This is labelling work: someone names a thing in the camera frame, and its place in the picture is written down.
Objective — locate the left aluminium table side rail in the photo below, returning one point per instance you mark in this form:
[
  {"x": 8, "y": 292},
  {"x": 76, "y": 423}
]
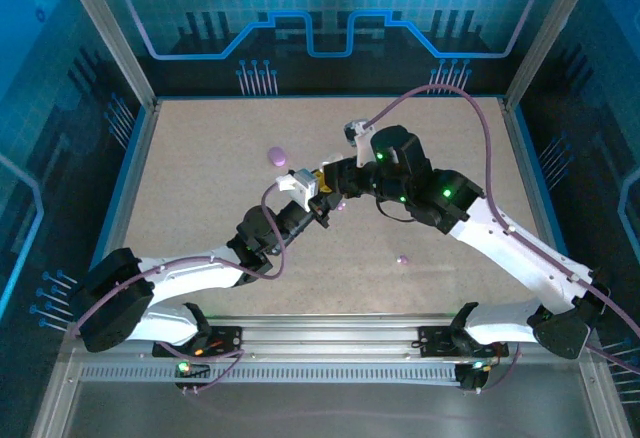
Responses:
[{"x": 126, "y": 198}]

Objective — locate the aluminium table side rail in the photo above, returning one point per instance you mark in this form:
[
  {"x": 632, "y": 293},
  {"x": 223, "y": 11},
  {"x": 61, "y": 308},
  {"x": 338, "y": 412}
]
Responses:
[
  {"x": 522, "y": 158},
  {"x": 126, "y": 198}
]

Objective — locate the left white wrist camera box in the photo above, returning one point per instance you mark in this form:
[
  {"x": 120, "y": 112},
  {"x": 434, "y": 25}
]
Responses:
[{"x": 300, "y": 185}]

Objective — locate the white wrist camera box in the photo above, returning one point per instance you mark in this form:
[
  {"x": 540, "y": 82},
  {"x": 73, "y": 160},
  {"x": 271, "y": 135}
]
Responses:
[
  {"x": 362, "y": 143},
  {"x": 300, "y": 185}
]

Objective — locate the purple earbud charging case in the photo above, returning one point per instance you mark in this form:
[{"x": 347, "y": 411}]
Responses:
[{"x": 276, "y": 156}]

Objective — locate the right black controller box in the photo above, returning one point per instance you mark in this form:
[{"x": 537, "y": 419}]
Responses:
[{"x": 470, "y": 380}]

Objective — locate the black controller box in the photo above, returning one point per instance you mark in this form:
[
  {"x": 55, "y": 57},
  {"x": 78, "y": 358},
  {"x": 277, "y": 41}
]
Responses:
[
  {"x": 197, "y": 372},
  {"x": 470, "y": 380}
]

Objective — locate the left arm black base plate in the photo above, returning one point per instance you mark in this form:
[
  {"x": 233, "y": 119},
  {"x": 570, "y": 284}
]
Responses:
[{"x": 230, "y": 338}]

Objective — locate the aluminium front rail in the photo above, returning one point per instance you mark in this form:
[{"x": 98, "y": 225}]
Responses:
[{"x": 325, "y": 333}]

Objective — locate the left black controller box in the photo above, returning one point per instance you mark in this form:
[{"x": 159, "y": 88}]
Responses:
[{"x": 197, "y": 372}]

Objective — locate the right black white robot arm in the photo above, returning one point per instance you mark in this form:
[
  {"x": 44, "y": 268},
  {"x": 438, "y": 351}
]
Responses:
[{"x": 510, "y": 248}]

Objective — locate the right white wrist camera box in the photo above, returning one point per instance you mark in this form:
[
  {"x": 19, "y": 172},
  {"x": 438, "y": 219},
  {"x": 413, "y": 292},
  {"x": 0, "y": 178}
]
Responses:
[{"x": 362, "y": 143}]

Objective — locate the left aluminium frame post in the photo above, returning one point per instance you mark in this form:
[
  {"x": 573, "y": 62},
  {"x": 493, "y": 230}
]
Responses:
[{"x": 111, "y": 33}]

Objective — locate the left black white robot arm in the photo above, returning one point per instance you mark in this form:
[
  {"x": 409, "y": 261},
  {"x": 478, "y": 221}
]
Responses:
[{"x": 200, "y": 273}]

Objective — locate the grey metal front shelf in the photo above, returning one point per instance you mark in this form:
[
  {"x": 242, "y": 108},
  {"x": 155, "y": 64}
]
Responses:
[{"x": 325, "y": 413}]

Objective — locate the aluminium frame post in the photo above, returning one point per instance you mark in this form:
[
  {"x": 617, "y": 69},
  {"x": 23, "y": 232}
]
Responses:
[
  {"x": 550, "y": 33},
  {"x": 111, "y": 33}
]

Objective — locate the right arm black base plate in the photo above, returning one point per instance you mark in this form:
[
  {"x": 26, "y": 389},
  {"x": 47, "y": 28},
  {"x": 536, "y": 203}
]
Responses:
[{"x": 435, "y": 340}]

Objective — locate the right aluminium table side rail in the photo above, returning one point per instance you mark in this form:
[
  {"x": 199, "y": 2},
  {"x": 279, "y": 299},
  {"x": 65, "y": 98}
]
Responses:
[{"x": 522, "y": 158}]

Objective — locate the right aluminium frame post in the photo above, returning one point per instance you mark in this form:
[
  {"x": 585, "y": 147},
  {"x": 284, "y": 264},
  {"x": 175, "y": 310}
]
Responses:
[{"x": 550, "y": 33}]

